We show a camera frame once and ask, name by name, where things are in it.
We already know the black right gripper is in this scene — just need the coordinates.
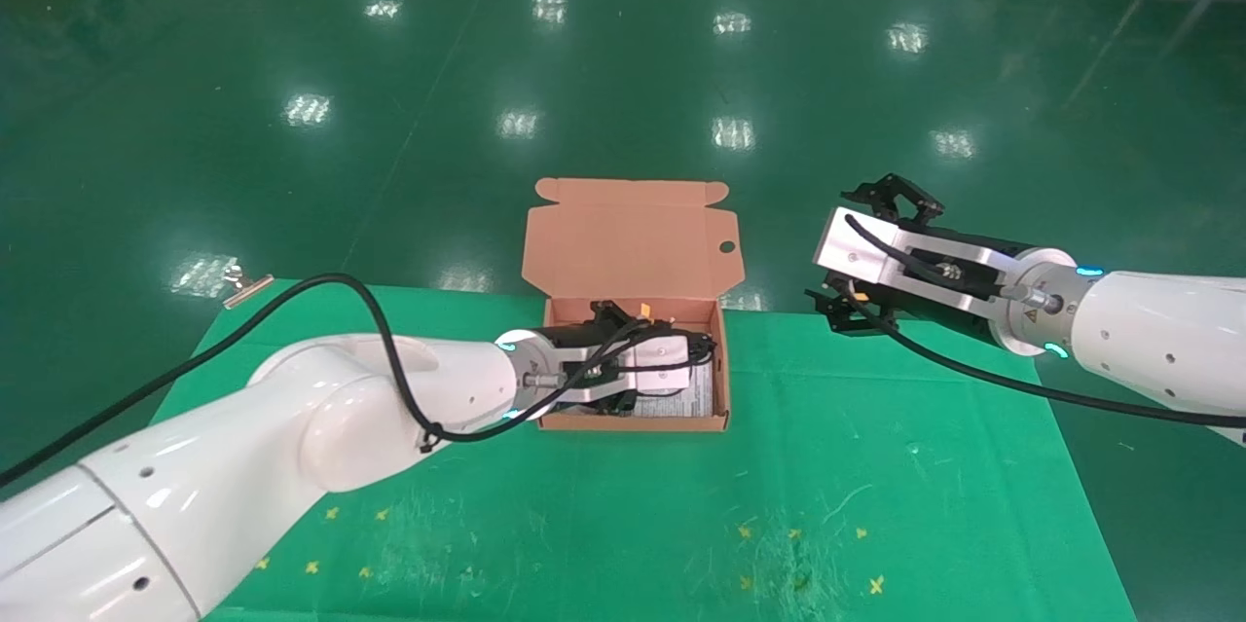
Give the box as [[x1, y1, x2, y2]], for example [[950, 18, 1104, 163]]
[[805, 173, 1034, 337]]

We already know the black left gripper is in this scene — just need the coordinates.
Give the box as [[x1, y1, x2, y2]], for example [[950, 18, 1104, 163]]
[[540, 298, 650, 418]]

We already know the brown cardboard mailer box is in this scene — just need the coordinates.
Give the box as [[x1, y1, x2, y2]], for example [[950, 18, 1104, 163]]
[[521, 177, 747, 434]]

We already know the white printed paper sheet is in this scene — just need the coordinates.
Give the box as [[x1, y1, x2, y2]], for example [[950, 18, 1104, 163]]
[[631, 377, 717, 421]]

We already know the green table cloth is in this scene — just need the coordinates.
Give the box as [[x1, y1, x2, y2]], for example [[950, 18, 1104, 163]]
[[146, 277, 1138, 622]]

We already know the silver metal binder clip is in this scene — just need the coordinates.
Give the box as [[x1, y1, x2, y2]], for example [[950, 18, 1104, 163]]
[[222, 262, 276, 310]]

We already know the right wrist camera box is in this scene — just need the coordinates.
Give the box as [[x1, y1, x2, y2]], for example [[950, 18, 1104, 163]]
[[815, 206, 916, 298]]

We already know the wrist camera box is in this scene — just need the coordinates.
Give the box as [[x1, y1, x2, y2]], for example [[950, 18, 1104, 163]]
[[815, 206, 916, 298], [623, 337, 699, 400]]

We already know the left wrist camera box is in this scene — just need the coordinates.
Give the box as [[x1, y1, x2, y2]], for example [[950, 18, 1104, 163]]
[[623, 337, 699, 400]]

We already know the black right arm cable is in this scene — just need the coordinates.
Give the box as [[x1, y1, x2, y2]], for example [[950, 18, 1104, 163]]
[[841, 213, 1246, 429]]

